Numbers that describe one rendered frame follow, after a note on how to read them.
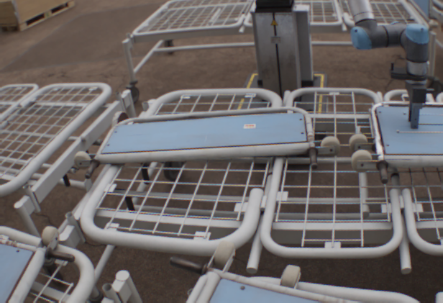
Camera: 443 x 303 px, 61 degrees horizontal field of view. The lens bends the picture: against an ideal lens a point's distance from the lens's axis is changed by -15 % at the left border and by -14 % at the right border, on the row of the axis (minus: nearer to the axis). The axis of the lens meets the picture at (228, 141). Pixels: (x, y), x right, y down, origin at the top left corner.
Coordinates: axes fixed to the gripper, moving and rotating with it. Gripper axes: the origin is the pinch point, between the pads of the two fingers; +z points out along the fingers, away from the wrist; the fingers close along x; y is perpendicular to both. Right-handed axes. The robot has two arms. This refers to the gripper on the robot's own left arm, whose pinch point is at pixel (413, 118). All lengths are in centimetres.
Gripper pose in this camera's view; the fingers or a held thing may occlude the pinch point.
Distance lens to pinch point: 143.5
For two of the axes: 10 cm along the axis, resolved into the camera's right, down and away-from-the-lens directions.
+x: 2.0, -4.8, 8.6
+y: 9.7, 0.1, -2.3
